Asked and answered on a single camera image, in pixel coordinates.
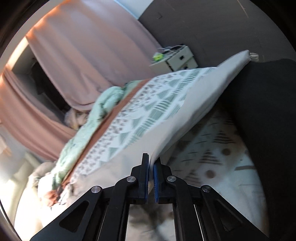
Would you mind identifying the beige large garment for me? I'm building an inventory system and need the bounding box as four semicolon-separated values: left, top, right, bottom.
67;50;250;205

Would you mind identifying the crumpled beige clothes pile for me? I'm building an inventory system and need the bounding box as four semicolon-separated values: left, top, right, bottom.
64;108;89;131

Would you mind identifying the white geometric patterned blanket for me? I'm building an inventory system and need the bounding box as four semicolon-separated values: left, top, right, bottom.
67;67;269;234

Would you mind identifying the mint green quilt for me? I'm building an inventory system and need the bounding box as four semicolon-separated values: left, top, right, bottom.
50;80;141;190

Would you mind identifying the white bedside cabinet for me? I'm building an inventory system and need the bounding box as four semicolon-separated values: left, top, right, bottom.
149;45;198;75

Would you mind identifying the pink curtain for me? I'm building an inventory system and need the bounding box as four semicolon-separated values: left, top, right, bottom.
1;1;159;161

